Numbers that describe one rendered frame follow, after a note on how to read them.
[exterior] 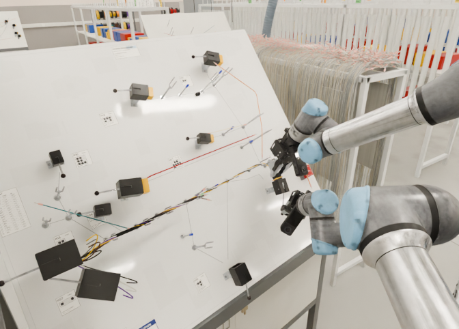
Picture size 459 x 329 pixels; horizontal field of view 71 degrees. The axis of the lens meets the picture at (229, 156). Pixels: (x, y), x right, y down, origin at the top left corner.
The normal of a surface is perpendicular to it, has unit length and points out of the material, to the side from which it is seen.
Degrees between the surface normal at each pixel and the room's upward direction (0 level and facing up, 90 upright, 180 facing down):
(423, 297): 26
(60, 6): 90
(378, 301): 0
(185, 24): 50
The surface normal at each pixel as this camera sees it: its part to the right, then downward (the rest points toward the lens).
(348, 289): -0.02, -0.90
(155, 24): 0.39, -0.30
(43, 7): 0.53, 0.36
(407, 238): -0.04, -0.09
